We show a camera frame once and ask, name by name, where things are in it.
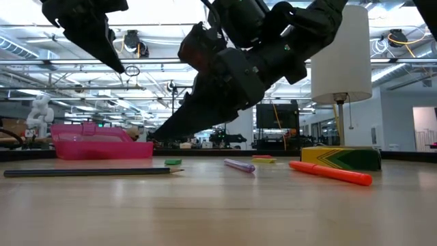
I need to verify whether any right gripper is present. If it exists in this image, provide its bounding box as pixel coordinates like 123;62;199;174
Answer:
150;22;307;141

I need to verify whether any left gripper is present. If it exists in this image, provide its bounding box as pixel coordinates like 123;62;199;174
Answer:
40;0;129;74

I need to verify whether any purple pen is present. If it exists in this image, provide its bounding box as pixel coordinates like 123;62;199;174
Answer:
223;158;256;174

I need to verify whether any grey pencil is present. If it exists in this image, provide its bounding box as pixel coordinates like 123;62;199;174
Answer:
3;166;185;178

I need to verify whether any orange marker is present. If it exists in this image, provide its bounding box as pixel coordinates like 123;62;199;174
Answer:
288;161;373;187

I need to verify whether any yellow green crayon box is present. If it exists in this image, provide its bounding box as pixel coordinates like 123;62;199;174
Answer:
300;146;382;172

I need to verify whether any background black robot station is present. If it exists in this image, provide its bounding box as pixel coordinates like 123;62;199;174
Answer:
208;128;247;150

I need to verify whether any white column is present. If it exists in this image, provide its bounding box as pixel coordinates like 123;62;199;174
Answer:
227;107;255;150

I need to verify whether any person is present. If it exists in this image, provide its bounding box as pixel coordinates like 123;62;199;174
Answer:
125;126;141;141

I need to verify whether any black monitor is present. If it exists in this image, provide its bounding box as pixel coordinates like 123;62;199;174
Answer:
255;100;301;150

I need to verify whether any pink transparent pencil case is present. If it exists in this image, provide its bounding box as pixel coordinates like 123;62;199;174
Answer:
50;122;154;161

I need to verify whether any brown cardboard box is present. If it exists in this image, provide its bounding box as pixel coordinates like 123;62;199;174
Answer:
0;118;28;137

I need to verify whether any white shade table lamp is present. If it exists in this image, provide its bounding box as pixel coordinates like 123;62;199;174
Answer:
310;3;373;148

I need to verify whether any black ceiling cable reel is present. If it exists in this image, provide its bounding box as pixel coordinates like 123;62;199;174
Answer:
122;29;150;58

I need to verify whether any black aluminium table frame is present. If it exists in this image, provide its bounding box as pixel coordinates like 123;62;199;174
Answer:
0;149;437;162

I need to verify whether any black cable arc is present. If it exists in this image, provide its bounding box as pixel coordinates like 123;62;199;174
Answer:
0;126;25;150

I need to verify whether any black reel yellow cable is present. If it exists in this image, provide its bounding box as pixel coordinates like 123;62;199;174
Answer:
387;27;427;49

